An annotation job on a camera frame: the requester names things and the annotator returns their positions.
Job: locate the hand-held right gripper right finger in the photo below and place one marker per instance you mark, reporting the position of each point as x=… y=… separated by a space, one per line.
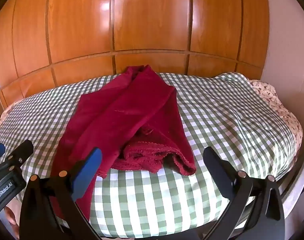
x=215 y=167

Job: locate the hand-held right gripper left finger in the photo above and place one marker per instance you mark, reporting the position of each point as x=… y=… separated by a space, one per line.
x=88 y=171

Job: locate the dark red pants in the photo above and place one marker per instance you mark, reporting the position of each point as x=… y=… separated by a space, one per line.
x=122 y=115

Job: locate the person's left hand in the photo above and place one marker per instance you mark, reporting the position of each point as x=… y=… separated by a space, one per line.
x=11 y=215

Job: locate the green checked bedsheet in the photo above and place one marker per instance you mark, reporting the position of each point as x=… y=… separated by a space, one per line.
x=216 y=120

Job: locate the floral bed cover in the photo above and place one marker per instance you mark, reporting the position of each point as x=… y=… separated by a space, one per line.
x=279 y=105

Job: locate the wooden wardrobe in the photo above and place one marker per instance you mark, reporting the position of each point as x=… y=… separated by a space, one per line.
x=142 y=30

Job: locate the white bed frame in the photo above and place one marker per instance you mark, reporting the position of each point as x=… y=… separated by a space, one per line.
x=293 y=191

